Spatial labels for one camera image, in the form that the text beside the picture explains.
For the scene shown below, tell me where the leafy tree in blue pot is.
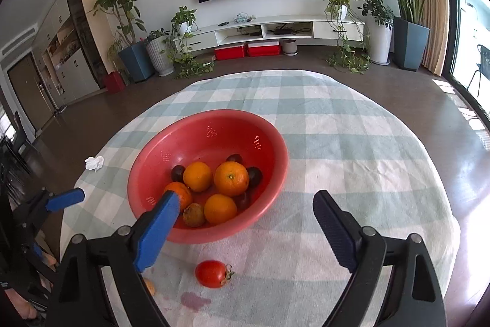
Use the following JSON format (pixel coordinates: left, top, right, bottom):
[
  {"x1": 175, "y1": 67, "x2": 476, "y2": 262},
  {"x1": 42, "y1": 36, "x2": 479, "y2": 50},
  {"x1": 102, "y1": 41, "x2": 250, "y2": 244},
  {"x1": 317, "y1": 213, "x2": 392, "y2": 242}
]
[{"x1": 87, "y1": 0, "x2": 156, "y2": 83}]

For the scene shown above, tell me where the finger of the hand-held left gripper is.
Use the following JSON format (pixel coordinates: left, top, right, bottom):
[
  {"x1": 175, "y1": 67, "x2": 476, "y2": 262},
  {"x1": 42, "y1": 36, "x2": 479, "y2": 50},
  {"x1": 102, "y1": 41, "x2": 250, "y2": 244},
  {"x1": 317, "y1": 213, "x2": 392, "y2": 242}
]
[
  {"x1": 19, "y1": 233, "x2": 59, "y2": 278},
  {"x1": 11, "y1": 188, "x2": 85, "y2": 233}
]

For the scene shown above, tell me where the black outdoor chair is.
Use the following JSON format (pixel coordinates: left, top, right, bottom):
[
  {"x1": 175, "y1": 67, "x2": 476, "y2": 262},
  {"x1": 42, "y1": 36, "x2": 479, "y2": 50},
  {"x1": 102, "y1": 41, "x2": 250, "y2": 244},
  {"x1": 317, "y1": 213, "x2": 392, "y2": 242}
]
[{"x1": 467, "y1": 44, "x2": 490, "y2": 96}]

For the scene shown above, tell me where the beige wall cabinet unit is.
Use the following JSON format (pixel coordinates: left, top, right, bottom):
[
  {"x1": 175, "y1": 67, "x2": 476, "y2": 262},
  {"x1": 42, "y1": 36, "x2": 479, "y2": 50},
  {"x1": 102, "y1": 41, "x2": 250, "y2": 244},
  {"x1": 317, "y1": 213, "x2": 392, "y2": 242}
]
[{"x1": 32, "y1": 0, "x2": 127, "y2": 107}]

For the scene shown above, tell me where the beige curtain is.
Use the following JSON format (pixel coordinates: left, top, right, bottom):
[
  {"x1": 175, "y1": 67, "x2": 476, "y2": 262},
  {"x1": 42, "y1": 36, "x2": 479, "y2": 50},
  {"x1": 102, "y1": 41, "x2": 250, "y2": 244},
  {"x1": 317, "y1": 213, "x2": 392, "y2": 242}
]
[{"x1": 411, "y1": 0, "x2": 451, "y2": 77}]

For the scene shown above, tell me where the crumpled white tissue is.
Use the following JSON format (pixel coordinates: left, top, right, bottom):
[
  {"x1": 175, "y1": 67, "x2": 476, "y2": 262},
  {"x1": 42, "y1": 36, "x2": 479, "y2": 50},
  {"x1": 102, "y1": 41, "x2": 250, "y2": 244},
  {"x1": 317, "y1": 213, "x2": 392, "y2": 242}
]
[{"x1": 84, "y1": 156, "x2": 105, "y2": 172}]

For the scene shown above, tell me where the orange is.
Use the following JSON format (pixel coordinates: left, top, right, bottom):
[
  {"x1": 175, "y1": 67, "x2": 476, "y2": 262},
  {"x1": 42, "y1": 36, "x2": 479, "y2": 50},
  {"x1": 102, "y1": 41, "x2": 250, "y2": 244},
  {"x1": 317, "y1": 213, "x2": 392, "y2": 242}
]
[
  {"x1": 204, "y1": 194, "x2": 238, "y2": 225},
  {"x1": 164, "y1": 181, "x2": 193, "y2": 213},
  {"x1": 183, "y1": 162, "x2": 213, "y2": 193},
  {"x1": 213, "y1": 161, "x2": 250, "y2": 197}
]

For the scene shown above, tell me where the dark dining chair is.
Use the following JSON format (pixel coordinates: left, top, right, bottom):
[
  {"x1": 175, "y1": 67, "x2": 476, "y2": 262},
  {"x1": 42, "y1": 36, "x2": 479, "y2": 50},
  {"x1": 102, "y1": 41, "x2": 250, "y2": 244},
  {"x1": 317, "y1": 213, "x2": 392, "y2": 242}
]
[{"x1": 0, "y1": 110, "x2": 37, "y2": 174}]

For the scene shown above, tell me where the brown door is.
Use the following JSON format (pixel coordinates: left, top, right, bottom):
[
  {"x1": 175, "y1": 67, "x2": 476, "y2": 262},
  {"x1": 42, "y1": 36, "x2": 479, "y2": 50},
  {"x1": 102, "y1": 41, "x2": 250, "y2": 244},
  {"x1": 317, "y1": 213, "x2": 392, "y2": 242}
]
[{"x1": 7, "y1": 53, "x2": 52, "y2": 132}]

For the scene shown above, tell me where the red tomato with stem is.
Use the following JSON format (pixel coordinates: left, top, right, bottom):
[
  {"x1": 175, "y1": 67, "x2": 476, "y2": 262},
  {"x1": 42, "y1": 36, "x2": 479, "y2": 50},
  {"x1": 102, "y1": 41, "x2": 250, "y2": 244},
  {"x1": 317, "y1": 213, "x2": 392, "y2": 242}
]
[{"x1": 195, "y1": 260, "x2": 235, "y2": 289}]

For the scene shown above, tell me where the ceiling air vent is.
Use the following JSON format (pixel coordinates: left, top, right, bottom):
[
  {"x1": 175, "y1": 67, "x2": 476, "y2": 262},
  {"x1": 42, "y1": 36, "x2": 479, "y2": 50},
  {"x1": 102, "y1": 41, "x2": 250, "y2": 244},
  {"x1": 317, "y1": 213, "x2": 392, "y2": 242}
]
[{"x1": 0, "y1": 24, "x2": 39, "y2": 61}]

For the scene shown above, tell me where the person's left hand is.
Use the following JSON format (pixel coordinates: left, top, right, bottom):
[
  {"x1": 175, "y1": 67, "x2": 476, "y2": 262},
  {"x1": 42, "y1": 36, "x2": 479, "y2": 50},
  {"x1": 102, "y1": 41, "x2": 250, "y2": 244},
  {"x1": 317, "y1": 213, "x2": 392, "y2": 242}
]
[{"x1": 0, "y1": 287, "x2": 40, "y2": 321}]

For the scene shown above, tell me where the trailing vine in white pot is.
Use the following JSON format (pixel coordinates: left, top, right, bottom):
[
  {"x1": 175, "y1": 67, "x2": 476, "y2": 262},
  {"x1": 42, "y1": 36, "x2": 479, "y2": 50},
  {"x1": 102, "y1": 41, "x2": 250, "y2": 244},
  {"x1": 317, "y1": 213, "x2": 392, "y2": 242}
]
[
  {"x1": 323, "y1": 0, "x2": 372, "y2": 74},
  {"x1": 161, "y1": 6, "x2": 215, "y2": 79}
]

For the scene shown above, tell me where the plant in tall white pot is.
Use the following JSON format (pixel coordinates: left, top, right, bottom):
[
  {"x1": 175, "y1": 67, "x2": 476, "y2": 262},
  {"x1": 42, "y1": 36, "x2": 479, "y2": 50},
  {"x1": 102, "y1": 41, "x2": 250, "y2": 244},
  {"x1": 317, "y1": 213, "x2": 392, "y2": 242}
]
[{"x1": 355, "y1": 0, "x2": 395, "y2": 65}]

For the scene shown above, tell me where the broad-leaf plant in blue pot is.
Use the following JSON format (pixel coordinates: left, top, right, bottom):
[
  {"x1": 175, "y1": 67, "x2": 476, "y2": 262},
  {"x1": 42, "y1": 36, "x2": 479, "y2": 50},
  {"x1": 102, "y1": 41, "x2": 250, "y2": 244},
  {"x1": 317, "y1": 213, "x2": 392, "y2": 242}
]
[{"x1": 339, "y1": 0, "x2": 452, "y2": 72}]

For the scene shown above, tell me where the glass sliding door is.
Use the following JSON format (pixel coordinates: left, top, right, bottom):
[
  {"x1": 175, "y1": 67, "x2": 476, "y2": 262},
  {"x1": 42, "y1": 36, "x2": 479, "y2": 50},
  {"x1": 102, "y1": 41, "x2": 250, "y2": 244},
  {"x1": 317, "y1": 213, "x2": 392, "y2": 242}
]
[{"x1": 446, "y1": 0, "x2": 490, "y2": 151}]

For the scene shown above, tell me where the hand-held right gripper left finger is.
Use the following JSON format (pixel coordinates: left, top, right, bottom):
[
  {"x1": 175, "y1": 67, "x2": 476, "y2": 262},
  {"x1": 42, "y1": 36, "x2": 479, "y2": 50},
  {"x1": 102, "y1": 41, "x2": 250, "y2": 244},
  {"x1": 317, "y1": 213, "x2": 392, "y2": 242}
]
[{"x1": 46, "y1": 192, "x2": 180, "y2": 327}]

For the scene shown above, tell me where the white television cabinet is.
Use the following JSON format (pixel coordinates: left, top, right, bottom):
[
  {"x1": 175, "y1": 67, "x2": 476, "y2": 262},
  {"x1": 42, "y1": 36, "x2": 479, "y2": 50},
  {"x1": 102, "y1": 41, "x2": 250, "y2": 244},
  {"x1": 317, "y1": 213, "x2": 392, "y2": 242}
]
[{"x1": 173, "y1": 15, "x2": 365, "y2": 51}]

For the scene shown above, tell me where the red plastic colander bowl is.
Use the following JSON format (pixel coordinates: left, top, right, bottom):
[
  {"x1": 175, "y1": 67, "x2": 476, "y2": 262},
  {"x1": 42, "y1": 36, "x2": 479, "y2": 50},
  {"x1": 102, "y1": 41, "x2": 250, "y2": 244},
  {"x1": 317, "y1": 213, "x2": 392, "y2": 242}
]
[{"x1": 127, "y1": 110, "x2": 289, "y2": 244}]

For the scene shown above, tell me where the red storage box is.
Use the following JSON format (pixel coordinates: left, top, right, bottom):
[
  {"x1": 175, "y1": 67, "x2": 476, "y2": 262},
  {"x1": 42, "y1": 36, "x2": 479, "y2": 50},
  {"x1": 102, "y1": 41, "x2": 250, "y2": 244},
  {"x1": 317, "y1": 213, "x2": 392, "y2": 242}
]
[
  {"x1": 247, "y1": 41, "x2": 282, "y2": 57},
  {"x1": 214, "y1": 44, "x2": 247, "y2": 61}
]

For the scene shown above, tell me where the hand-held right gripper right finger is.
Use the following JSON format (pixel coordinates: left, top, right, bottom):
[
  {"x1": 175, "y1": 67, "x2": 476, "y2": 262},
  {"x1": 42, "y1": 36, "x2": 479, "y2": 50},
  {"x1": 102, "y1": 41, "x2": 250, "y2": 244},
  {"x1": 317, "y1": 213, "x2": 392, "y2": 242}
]
[{"x1": 313, "y1": 190, "x2": 447, "y2": 327}]

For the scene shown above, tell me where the brown speckled fruit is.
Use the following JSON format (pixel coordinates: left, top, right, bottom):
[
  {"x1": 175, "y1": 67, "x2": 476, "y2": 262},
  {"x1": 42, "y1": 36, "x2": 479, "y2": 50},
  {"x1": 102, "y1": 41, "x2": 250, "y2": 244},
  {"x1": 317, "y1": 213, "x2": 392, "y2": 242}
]
[{"x1": 182, "y1": 203, "x2": 206, "y2": 228}]

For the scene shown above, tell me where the red floor bin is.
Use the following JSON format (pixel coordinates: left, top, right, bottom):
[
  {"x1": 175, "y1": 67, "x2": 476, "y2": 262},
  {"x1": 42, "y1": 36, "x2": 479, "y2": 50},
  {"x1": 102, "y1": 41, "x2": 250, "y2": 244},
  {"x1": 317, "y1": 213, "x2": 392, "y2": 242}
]
[{"x1": 104, "y1": 71, "x2": 125, "y2": 94}]

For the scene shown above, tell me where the plant in ribbed white pot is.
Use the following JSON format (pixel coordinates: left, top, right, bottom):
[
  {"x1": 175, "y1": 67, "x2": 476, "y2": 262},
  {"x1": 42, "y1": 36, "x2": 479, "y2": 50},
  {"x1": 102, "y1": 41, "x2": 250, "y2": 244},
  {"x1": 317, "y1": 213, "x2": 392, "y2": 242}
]
[{"x1": 145, "y1": 28, "x2": 176, "y2": 77}]

